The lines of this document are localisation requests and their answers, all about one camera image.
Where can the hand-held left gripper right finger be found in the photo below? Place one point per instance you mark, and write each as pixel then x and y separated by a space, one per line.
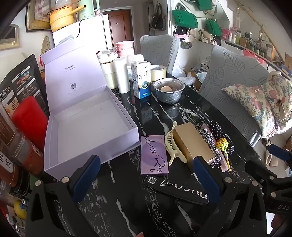
pixel 206 180

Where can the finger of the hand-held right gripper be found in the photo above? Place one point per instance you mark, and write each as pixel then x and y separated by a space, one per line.
pixel 279 152
pixel 260 173

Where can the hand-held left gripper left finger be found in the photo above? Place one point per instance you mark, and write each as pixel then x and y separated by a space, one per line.
pixel 84 176

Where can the pink lipstick tube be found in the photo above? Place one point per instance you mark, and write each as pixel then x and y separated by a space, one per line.
pixel 224 165

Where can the black slim box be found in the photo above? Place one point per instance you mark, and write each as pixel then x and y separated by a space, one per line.
pixel 173 189

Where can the yellow lollipop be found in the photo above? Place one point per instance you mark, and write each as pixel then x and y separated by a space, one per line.
pixel 221 144

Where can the gold box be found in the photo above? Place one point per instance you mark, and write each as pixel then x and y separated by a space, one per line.
pixel 192 142

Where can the gingham scrunchie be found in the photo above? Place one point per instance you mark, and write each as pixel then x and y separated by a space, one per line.
pixel 208 137

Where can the black polka dot scrunchie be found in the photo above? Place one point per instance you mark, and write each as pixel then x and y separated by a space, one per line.
pixel 216 131

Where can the cream hair claw clip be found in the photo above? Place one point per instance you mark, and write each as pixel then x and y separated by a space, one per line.
pixel 171 142

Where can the lavender gift box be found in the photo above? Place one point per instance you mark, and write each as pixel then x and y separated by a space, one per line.
pixel 91 118

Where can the purple palette box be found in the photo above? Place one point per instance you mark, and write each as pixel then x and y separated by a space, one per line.
pixel 153 155

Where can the floral pillow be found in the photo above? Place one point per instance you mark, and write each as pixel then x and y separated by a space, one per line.
pixel 260 104

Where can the clear jar with rust label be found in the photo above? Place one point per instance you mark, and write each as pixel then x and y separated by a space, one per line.
pixel 25 148

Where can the jar with white label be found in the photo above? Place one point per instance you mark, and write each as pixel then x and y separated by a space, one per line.
pixel 8 168

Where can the red container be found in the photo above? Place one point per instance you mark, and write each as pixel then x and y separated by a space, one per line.
pixel 30 120

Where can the grey leaf pattern chair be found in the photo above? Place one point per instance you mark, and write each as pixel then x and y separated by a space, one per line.
pixel 230 75
pixel 157 51

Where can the metal bowl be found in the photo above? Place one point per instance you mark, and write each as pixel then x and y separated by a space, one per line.
pixel 168 95

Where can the brown egg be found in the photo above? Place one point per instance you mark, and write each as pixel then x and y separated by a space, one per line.
pixel 166 88

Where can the clear plastic bag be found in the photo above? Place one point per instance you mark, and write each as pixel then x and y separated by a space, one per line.
pixel 188 79

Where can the blue white milk carton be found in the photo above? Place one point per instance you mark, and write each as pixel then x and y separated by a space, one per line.
pixel 142 79

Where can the row of cosmetic bottles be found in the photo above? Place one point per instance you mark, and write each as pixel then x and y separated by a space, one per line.
pixel 251 42

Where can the black food bag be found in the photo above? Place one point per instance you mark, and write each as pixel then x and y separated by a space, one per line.
pixel 20 79

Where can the beige tape roll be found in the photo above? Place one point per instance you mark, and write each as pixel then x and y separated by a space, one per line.
pixel 158 73

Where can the woven straw fan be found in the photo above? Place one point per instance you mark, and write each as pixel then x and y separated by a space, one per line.
pixel 46 44

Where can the small green tote bag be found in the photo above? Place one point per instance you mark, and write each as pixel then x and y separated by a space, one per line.
pixel 213 28

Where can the white fridge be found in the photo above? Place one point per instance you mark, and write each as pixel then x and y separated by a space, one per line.
pixel 91 32

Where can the brown door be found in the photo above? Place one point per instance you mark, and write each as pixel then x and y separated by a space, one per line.
pixel 119 27

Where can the yellow cooking pot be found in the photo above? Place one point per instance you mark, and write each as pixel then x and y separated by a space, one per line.
pixel 60 19

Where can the large green tote bag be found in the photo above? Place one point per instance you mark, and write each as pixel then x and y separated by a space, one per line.
pixel 184 19

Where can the framed picture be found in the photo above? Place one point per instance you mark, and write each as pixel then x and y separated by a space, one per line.
pixel 37 16

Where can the dark handbag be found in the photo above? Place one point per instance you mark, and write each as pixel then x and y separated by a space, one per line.
pixel 157 19

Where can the wall shelf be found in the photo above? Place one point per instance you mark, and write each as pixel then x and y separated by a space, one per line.
pixel 262 54

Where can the wall intercom panel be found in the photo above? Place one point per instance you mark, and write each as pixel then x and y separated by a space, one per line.
pixel 9 36

